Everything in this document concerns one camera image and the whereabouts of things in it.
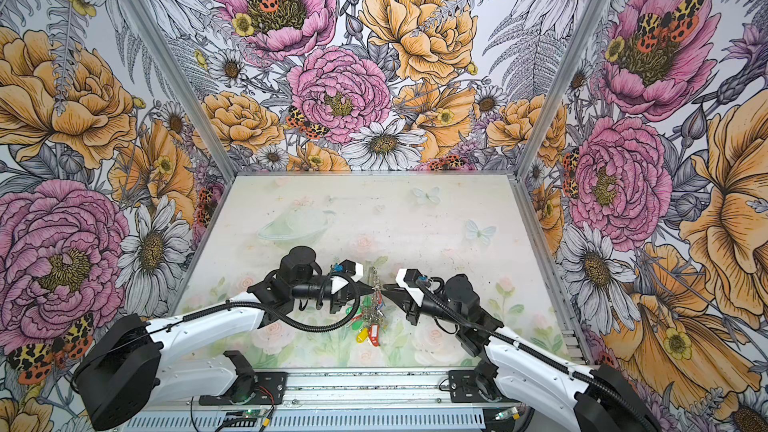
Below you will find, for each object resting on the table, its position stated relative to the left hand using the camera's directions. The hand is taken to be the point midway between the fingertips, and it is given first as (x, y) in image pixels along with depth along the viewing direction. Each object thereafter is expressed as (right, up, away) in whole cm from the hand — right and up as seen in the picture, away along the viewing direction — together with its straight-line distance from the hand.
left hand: (370, 293), depth 76 cm
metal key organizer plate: (+1, -7, +7) cm, 10 cm away
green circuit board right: (+34, -27, -5) cm, 43 cm away
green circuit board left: (-27, -26, -5) cm, 38 cm away
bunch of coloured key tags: (-1, -12, +6) cm, 13 cm away
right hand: (+4, 0, -2) cm, 5 cm away
